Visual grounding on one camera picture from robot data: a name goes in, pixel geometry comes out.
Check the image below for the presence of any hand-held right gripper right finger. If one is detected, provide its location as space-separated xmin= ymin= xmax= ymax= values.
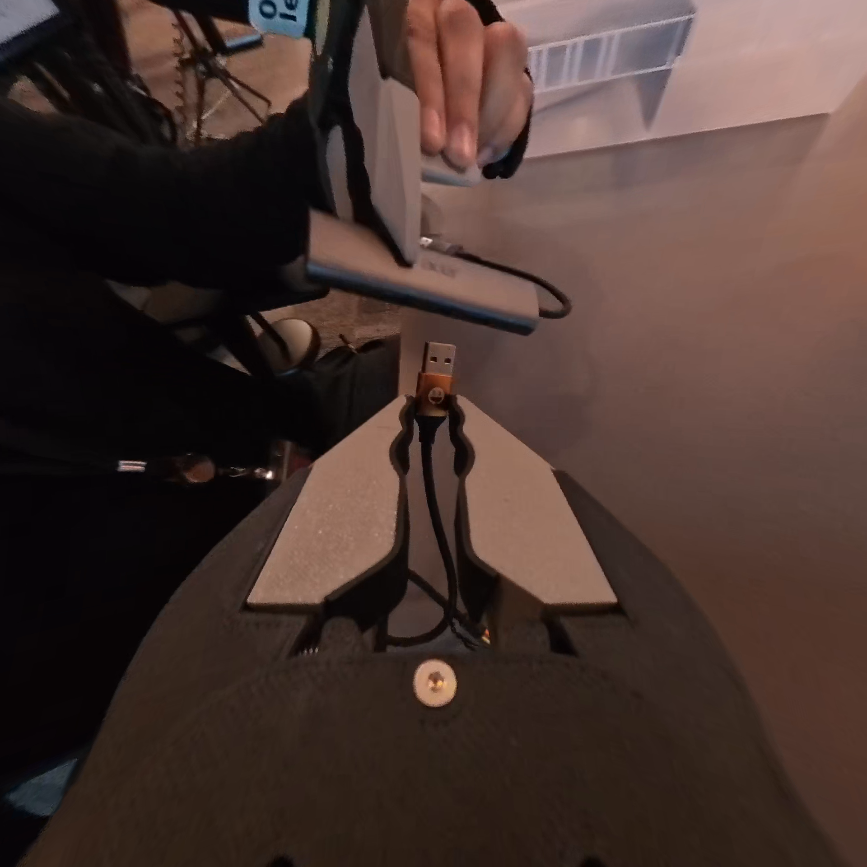
xmin=450 ymin=396 xmax=619 ymax=620

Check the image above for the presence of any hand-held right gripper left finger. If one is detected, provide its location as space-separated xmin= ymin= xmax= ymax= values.
xmin=246 ymin=394 xmax=415 ymax=614

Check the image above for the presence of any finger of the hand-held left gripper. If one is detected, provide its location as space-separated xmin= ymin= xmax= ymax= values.
xmin=308 ymin=27 xmax=360 ymax=224
xmin=359 ymin=68 xmax=426 ymax=268

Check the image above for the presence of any black hub cable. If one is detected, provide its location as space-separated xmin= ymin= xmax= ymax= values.
xmin=419 ymin=233 xmax=573 ymax=321

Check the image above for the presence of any black braided cable gold plug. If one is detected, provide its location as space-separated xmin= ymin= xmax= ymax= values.
xmin=385 ymin=340 xmax=495 ymax=653

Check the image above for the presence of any grey usb hub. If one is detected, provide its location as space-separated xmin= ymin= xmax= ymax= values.
xmin=305 ymin=210 xmax=543 ymax=337

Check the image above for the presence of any clear plastic bin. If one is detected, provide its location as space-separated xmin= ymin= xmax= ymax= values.
xmin=504 ymin=0 xmax=837 ymax=160

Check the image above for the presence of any person's left forearm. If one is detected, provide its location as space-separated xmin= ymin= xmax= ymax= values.
xmin=0 ymin=91 xmax=333 ymax=319

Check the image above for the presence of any person's left hand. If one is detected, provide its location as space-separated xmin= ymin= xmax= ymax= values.
xmin=406 ymin=0 xmax=535 ymax=172

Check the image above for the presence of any black tripod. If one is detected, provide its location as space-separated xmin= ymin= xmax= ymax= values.
xmin=156 ymin=14 xmax=272 ymax=143

